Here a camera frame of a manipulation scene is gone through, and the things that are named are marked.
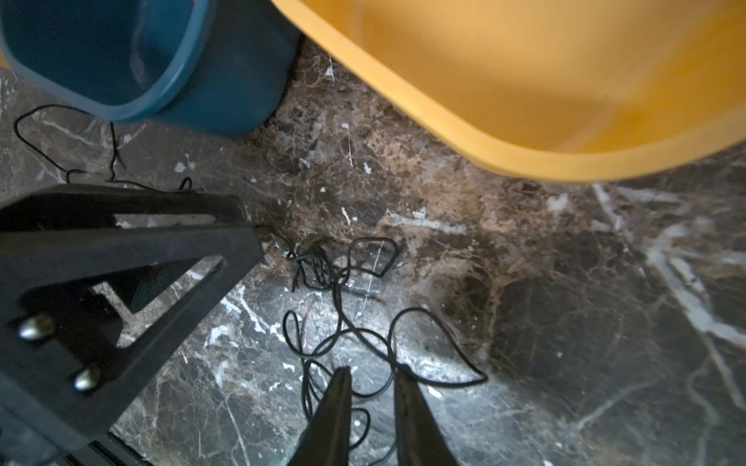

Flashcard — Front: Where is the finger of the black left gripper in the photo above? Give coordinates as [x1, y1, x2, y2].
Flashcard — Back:
[1, 184, 262, 465]

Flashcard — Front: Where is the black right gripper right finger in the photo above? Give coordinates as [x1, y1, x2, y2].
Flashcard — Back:
[394, 369, 458, 466]

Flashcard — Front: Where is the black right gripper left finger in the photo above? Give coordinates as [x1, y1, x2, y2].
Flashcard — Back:
[288, 367, 352, 466]

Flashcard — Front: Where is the black cable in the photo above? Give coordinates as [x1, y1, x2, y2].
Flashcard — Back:
[12, 104, 490, 466]

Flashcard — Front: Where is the teal plastic bin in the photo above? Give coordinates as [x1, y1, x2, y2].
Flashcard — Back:
[1, 0, 301, 136]

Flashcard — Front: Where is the right yellow plastic bin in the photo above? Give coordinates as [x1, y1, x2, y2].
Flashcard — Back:
[278, 1, 745, 182]

